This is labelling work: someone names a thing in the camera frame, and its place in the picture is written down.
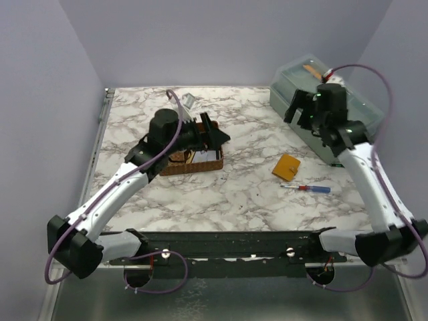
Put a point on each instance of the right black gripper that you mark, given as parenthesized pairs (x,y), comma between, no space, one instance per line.
(304,99)

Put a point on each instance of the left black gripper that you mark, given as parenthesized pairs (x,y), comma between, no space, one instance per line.
(217,138)

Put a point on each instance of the yellow leather card holder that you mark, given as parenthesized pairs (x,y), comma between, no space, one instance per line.
(286,168)

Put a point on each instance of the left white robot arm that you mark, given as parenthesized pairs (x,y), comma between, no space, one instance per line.
(77,242)

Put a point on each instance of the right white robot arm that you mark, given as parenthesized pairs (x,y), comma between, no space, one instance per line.
(395,232)

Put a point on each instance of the clear lid plastic toolbox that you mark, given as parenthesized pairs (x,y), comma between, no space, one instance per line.
(352,117)

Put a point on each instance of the orange tool inside toolbox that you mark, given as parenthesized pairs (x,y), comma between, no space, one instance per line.
(313,71)

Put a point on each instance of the brown woven basket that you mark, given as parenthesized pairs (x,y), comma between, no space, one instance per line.
(176,161)

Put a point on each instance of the red blue screwdriver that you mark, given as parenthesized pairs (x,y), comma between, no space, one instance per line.
(310,188)

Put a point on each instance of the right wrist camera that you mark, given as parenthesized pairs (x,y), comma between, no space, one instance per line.
(331,78)

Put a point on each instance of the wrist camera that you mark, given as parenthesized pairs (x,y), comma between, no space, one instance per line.
(331,78)
(187,101)

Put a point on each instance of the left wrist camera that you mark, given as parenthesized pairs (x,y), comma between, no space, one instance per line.
(187,101)

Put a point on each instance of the aluminium rail frame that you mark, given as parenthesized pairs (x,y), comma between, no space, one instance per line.
(57,270)

